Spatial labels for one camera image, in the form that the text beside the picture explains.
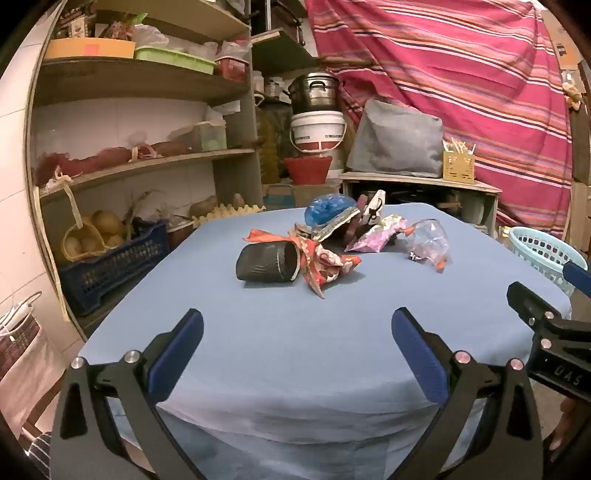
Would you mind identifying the wicker basket of potatoes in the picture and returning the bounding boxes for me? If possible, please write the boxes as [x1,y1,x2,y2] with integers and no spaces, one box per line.
[61,210,129,266]

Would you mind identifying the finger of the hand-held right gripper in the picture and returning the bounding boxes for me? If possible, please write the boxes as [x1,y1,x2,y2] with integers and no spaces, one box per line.
[506,281,591,352]
[562,261,591,297]

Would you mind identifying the green plastic tray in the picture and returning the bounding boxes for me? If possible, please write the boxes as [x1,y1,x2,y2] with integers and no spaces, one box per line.
[134,45,218,75]

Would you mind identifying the red mesh bag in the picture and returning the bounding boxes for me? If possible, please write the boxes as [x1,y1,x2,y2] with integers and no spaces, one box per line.
[37,143,191,185]

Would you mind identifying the clear plastic container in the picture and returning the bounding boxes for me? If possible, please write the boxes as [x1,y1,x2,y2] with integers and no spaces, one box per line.
[191,121,228,152]

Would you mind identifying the grey fabric bag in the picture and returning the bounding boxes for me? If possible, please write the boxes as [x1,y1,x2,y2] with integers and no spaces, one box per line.
[346,98,445,179]

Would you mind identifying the loose brown potato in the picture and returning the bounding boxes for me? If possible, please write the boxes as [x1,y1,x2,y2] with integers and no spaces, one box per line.
[189,195,218,217]

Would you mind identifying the yellow oil bottle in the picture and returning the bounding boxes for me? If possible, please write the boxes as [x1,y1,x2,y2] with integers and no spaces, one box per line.
[256,104,293,185]

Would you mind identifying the metal cooking pot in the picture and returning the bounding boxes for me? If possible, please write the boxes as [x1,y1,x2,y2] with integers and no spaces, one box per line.
[283,71,342,115]

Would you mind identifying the striped clothing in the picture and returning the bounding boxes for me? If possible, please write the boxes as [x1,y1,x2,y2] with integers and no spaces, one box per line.
[21,431,54,480]

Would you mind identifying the red plastic container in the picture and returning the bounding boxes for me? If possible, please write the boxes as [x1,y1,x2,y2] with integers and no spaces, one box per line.
[216,55,250,84]

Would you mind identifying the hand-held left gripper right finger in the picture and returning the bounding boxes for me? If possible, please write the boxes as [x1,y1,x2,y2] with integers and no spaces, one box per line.
[392,307,544,480]

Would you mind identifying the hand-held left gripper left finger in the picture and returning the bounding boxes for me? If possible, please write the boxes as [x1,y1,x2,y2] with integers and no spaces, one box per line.
[50,308,206,480]

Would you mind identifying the person's right hand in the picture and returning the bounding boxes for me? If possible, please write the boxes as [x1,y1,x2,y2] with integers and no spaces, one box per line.
[548,400,576,464]

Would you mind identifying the light blue plastic basket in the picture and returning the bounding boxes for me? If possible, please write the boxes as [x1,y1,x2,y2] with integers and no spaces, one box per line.
[508,226,590,297]

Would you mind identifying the low wooden cabinet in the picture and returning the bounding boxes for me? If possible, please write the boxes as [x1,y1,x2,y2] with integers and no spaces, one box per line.
[339,172,503,238]

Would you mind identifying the cardboard box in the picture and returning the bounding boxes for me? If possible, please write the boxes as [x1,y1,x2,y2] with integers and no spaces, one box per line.
[263,184,342,209]

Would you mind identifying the pink snack wrapper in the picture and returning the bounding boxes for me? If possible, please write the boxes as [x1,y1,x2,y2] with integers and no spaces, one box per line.
[345,215,409,254]

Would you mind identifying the white plastic bucket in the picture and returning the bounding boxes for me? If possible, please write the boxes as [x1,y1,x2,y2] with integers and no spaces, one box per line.
[290,111,348,155]

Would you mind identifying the yellow egg tray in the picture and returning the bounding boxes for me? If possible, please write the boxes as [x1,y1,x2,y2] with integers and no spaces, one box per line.
[191,202,267,228]

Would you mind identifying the red patterned snack wrapper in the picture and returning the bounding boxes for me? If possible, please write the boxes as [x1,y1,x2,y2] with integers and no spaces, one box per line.
[243,229,363,299]

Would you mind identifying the wooden shelf unit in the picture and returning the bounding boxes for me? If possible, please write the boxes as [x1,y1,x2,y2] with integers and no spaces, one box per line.
[28,0,265,343]

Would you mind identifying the red striped curtain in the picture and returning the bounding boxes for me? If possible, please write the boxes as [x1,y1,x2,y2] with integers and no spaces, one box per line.
[305,0,574,241]

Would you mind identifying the orange flat box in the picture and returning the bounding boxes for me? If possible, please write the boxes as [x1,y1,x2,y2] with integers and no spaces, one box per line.
[44,38,137,60]

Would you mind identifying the crushed black paper cup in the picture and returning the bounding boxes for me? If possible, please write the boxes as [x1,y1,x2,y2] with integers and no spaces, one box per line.
[235,241,302,283]

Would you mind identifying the dark blue plastic crate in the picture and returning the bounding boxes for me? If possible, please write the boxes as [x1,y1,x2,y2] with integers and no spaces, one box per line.
[58,220,171,317]

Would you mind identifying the blue plastic bag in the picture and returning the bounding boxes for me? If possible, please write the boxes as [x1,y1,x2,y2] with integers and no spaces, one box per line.
[304,194,355,229]

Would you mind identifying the clear plastic bag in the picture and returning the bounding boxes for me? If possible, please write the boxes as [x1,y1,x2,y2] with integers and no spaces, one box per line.
[405,219,451,273]

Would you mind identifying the white and black wrapper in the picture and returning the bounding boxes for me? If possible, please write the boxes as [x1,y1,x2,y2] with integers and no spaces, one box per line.
[362,189,387,228]

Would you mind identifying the red plastic basin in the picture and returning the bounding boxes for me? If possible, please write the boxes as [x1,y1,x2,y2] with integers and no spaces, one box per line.
[283,155,333,186]

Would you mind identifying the yellow utensil holder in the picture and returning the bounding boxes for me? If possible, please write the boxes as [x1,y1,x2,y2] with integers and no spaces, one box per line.
[442,137,477,185]

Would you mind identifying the white patterned snack packet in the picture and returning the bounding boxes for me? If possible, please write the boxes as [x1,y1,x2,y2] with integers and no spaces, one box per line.
[310,209,362,241]

